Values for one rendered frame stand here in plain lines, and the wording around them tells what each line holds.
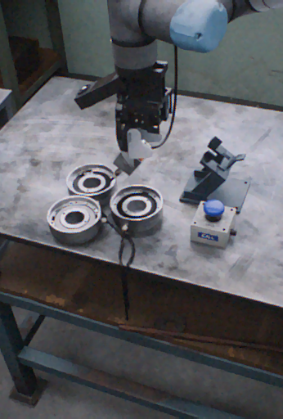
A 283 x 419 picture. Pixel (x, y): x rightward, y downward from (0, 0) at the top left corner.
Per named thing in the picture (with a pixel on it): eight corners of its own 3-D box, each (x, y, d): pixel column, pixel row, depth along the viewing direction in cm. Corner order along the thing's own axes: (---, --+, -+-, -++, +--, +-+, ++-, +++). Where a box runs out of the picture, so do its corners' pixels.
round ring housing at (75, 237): (47, 248, 106) (43, 233, 103) (53, 211, 113) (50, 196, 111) (101, 245, 106) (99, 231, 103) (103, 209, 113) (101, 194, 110)
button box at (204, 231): (190, 241, 105) (190, 223, 102) (200, 217, 110) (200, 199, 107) (231, 251, 103) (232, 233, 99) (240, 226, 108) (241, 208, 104)
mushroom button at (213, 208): (199, 228, 104) (200, 209, 101) (205, 214, 107) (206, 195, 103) (220, 233, 103) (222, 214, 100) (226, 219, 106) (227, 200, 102)
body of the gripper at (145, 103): (159, 138, 94) (156, 76, 86) (113, 131, 97) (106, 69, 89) (172, 115, 100) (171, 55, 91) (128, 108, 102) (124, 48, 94)
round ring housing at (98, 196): (65, 182, 120) (62, 168, 117) (112, 173, 122) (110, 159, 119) (73, 214, 113) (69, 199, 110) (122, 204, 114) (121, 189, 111)
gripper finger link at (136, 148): (150, 179, 101) (150, 134, 95) (120, 173, 102) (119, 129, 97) (155, 170, 103) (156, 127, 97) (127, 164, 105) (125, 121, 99)
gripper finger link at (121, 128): (124, 155, 98) (123, 111, 93) (116, 155, 98) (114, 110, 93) (134, 143, 101) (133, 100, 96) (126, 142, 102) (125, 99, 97)
